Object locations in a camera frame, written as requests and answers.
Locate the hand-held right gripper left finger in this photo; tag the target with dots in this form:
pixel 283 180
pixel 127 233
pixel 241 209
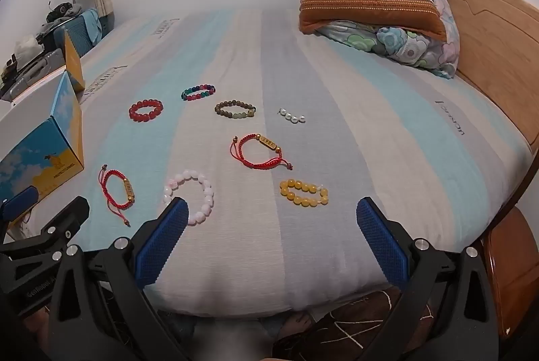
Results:
pixel 162 243

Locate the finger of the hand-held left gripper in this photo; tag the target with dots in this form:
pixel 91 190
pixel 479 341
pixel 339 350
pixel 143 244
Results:
pixel 19 197
pixel 67 217

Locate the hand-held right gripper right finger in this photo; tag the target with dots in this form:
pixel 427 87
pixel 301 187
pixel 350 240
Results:
pixel 381 243

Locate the blue and yellow cardboard box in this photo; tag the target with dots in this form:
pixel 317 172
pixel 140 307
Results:
pixel 42 158

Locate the dark patterned cloth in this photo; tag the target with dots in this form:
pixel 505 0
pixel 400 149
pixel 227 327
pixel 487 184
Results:
pixel 353 327

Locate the grey radio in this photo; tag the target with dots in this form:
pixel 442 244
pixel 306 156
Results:
pixel 29 72

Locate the blue ribbed case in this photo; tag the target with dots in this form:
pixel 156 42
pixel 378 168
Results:
pixel 78 34

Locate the striped bed sheet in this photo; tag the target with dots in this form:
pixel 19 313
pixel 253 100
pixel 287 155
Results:
pixel 294 91

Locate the black gadget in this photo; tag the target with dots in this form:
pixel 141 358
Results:
pixel 61 11

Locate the floral quilt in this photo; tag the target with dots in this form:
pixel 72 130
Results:
pixel 404 45

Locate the wooden headboard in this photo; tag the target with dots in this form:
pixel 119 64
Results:
pixel 497 45

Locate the stack of folded blankets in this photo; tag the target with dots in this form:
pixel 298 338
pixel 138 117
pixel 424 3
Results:
pixel 370 3

